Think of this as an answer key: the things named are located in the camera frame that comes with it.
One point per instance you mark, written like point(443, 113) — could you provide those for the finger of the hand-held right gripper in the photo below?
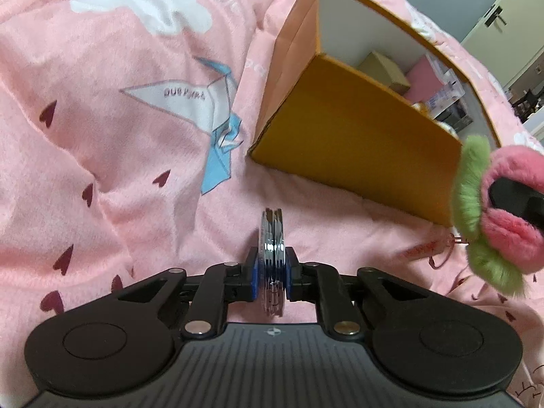
point(510, 195)

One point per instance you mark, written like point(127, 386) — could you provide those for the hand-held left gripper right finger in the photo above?
point(290, 278)

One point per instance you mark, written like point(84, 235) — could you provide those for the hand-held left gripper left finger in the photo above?
point(254, 280)

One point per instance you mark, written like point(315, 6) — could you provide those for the pink green plush ball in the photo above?
point(510, 231)

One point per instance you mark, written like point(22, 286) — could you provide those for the round chrome compact mirror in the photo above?
point(272, 242)

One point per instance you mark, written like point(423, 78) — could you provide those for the orange cardboard box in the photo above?
point(361, 144)

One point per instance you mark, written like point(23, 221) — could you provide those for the small brown cardboard box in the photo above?
point(382, 68)

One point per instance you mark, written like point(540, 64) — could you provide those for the dark grey object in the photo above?
point(455, 119)

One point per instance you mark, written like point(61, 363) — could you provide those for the cream door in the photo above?
point(510, 51)

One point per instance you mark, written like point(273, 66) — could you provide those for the pink printed blanket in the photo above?
point(106, 136)

